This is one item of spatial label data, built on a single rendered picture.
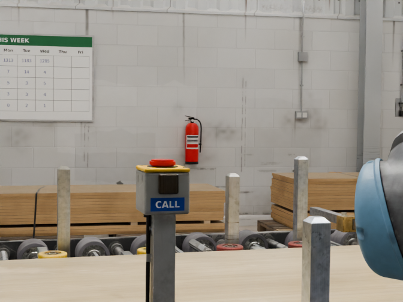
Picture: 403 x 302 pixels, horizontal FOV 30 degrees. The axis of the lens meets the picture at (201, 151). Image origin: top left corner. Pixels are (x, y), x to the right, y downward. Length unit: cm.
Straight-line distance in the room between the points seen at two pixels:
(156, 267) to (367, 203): 51
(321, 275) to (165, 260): 26
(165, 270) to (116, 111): 722
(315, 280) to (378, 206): 55
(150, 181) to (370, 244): 48
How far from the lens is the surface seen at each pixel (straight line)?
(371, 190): 72
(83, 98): 831
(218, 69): 854
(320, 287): 126
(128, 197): 712
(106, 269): 196
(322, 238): 124
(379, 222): 71
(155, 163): 114
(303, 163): 241
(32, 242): 263
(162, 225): 115
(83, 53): 833
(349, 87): 902
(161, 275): 116
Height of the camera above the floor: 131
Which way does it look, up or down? 3 degrees down
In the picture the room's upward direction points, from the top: 1 degrees clockwise
